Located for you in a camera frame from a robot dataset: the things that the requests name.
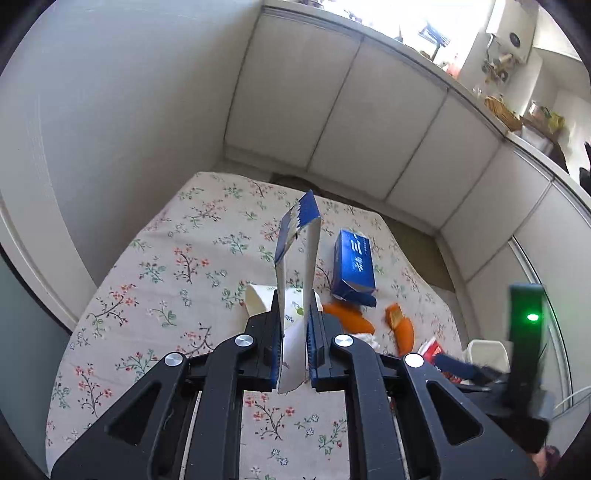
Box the white cabinet with drawers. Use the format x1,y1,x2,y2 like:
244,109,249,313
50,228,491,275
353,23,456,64
438,148,591,416

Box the white water heater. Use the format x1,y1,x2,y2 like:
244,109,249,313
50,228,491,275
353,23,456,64
487,11,537,62

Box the person's right hand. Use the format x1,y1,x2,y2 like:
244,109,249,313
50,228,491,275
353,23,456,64
534,445,562,472

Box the water heater pipes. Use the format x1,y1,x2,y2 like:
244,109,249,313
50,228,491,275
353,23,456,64
480,53,515,84

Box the black dish rack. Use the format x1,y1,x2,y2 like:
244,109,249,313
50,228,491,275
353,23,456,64
418,23,451,61

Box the white cabinet with doors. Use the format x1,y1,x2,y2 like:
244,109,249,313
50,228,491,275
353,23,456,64
224,4,504,234

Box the window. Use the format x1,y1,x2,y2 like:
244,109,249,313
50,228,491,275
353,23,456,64
323,0,495,61

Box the white and blue carton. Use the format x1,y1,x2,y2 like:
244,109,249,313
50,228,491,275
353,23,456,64
273,190,322,396

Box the white tissue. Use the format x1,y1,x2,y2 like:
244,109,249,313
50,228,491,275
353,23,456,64
355,332,384,356

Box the container of food packets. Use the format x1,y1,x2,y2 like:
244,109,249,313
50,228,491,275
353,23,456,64
526,102,565,139

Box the woven basket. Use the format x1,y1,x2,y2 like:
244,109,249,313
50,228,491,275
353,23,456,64
484,95,522,131

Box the red and white snack bag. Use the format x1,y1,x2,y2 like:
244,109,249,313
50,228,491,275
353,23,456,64
416,337,462,384

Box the white cable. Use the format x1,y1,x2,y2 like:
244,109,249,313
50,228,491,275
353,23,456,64
554,383,587,411

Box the white trash bin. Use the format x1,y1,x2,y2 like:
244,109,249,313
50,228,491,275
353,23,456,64
464,339,511,374

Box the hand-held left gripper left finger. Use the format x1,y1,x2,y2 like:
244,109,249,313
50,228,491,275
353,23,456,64
51,291,283,480

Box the orange peel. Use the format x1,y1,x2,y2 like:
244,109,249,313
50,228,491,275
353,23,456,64
322,302,376,334
385,302,415,357

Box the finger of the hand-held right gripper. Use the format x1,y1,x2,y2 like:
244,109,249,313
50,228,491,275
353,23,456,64
434,353,502,387

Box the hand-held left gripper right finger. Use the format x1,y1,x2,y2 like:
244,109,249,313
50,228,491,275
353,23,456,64
305,291,541,480

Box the white paper cup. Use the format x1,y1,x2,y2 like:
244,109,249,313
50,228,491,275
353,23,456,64
245,283,308,332

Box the blue carton box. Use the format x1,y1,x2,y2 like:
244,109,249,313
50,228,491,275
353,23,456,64
331,228,378,308

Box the floral tablecloth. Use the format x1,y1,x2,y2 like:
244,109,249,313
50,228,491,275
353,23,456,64
45,172,465,480

